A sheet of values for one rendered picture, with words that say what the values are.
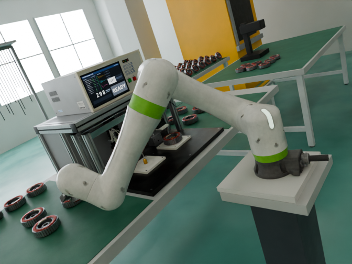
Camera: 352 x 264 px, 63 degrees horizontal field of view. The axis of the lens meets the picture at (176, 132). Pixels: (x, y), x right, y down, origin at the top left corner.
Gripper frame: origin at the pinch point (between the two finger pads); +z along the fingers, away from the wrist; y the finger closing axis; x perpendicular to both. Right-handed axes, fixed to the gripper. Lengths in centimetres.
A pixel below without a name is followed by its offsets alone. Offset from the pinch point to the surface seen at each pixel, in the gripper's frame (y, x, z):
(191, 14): 275, 207, 249
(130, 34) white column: 187, 249, 309
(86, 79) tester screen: 25, 46, -7
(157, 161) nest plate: 38.4, -4.5, 5.4
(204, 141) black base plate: 65, -8, 4
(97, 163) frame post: 11.7, 8.4, 2.5
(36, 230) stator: -22.7, -5.9, -2.2
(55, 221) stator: -15.2, -6.4, -1.8
